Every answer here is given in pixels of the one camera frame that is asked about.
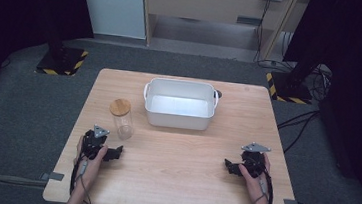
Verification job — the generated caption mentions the black curtain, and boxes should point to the black curtain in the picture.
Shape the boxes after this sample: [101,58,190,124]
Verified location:
[0,0,98,121]
[269,0,362,204]

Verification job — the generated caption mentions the person's left hand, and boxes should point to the person's left hand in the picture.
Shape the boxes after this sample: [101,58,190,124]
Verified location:
[71,135,110,192]

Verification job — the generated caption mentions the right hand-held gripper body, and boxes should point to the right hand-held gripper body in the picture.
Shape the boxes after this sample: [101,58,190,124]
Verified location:
[237,140,272,181]

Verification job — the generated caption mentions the black stand with striped base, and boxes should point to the black stand with striped base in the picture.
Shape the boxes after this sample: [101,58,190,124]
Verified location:
[264,51,329,107]
[34,29,91,79]

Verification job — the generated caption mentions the white panel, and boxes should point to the white panel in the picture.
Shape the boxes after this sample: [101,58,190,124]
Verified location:
[74,0,151,40]

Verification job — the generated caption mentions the black floor cables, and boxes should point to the black floor cables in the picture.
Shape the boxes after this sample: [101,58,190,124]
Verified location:
[274,105,322,157]

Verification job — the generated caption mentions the person's right hand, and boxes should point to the person's right hand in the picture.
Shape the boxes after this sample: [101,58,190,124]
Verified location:
[234,150,274,204]

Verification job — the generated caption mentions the black socket cable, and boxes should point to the black socket cable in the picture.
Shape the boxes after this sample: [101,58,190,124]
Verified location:
[252,0,272,63]

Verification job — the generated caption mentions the glass jar with wooden lid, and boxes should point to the glass jar with wooden lid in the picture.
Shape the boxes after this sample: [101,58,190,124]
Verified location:
[106,97,137,142]

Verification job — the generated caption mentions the white plastic basin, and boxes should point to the white plastic basin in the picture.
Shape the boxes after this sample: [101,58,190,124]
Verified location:
[140,75,221,133]

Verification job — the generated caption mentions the tangle of black cables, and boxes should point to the tangle of black cables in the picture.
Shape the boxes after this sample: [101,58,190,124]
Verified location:
[253,56,335,104]

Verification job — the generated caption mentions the right hand-held gripper cable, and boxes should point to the right hand-held gripper cable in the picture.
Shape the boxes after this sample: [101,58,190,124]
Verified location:
[250,168,277,204]

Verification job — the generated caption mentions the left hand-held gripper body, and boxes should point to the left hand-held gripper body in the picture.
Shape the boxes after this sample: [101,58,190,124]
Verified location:
[80,123,111,162]

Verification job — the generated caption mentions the hand-held gripper cable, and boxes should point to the hand-held gripper cable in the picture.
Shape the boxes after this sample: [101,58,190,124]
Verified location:
[250,168,277,204]
[67,153,97,204]

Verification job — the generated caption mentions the left hand-held gripper cable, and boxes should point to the left hand-held gripper cable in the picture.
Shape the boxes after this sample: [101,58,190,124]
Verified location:
[67,153,97,204]

